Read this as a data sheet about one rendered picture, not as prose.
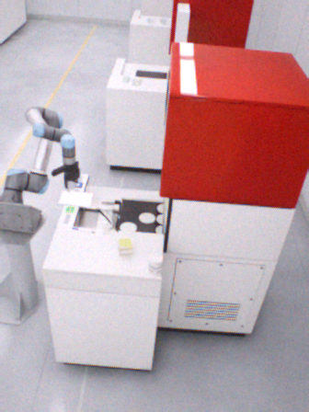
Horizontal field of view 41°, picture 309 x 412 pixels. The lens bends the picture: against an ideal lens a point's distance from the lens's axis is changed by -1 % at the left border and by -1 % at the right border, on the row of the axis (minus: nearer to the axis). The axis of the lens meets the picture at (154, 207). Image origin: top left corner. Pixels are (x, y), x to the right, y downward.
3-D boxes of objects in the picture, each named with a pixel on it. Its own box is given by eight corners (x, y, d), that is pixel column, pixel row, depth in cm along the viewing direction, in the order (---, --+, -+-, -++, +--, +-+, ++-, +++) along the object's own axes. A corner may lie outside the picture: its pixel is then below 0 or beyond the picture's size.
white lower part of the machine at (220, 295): (237, 260, 366) (257, 184, 316) (249, 340, 302) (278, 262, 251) (157, 254, 366) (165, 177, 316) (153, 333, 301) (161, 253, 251)
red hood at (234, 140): (269, 137, 290) (291, 52, 254) (295, 209, 227) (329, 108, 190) (163, 128, 290) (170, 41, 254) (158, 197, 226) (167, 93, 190)
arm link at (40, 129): (24, 99, 259) (38, 120, 220) (40, 105, 265) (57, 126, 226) (18, 117, 262) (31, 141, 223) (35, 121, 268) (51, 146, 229)
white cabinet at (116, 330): (156, 270, 350) (165, 192, 300) (150, 377, 274) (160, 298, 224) (80, 264, 350) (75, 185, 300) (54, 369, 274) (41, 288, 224)
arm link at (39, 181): (20, 189, 268) (39, 107, 267) (42, 194, 276) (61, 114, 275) (25, 191, 258) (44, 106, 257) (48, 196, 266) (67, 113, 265)
